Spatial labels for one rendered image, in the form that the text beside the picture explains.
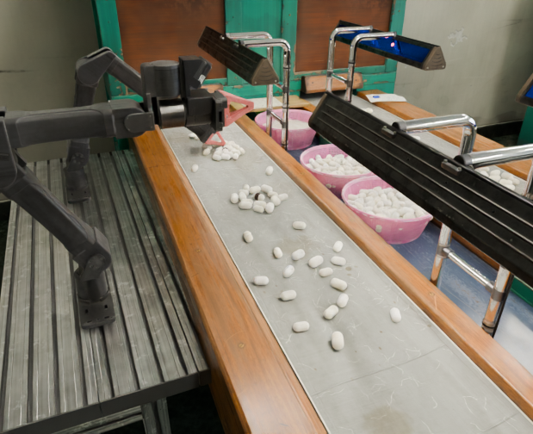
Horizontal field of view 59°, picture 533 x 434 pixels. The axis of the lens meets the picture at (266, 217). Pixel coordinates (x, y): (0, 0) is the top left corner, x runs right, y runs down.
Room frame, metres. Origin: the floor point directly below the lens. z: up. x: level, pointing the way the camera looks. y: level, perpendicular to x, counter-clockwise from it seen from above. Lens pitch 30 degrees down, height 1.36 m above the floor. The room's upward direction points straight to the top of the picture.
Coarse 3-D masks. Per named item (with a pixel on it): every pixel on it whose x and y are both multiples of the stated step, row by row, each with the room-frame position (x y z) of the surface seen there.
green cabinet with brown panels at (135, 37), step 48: (96, 0) 1.88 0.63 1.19; (144, 0) 1.96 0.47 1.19; (192, 0) 2.02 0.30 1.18; (240, 0) 2.08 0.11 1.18; (288, 0) 2.16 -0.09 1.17; (336, 0) 2.25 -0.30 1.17; (384, 0) 2.34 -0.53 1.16; (144, 48) 1.95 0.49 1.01; (192, 48) 2.02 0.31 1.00; (336, 48) 2.26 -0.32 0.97
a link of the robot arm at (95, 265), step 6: (90, 258) 0.80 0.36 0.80; (96, 258) 0.81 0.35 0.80; (102, 258) 0.81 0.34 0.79; (78, 264) 0.84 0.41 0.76; (90, 264) 0.80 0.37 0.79; (96, 264) 0.81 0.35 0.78; (102, 264) 0.81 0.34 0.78; (84, 270) 0.80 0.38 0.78; (90, 270) 0.80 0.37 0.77; (96, 270) 0.81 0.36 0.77; (84, 276) 0.80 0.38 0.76; (90, 276) 0.80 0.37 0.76; (96, 276) 0.80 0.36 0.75
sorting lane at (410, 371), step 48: (192, 144) 1.62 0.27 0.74; (240, 144) 1.63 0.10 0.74; (288, 192) 1.24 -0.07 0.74; (240, 240) 0.97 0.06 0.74; (288, 240) 0.97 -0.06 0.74; (336, 240) 0.98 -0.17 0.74; (288, 288) 0.79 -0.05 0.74; (336, 288) 0.79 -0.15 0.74; (384, 288) 0.79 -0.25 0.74; (288, 336) 0.65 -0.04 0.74; (384, 336) 0.65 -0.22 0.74; (432, 336) 0.65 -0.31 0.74; (336, 384) 0.54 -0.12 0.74; (384, 384) 0.54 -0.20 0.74; (432, 384) 0.54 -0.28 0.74; (480, 384) 0.54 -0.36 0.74; (336, 432) 0.45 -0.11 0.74; (384, 432) 0.45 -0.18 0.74; (432, 432) 0.45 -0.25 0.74; (480, 432) 0.45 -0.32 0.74; (528, 432) 0.45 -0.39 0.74
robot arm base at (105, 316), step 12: (84, 288) 0.81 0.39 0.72; (96, 288) 0.81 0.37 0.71; (108, 288) 0.85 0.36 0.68; (84, 300) 0.81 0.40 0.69; (96, 300) 0.81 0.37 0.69; (108, 300) 0.82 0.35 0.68; (84, 312) 0.78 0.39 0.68; (96, 312) 0.78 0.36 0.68; (108, 312) 0.78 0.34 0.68; (84, 324) 0.74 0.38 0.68; (96, 324) 0.74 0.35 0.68
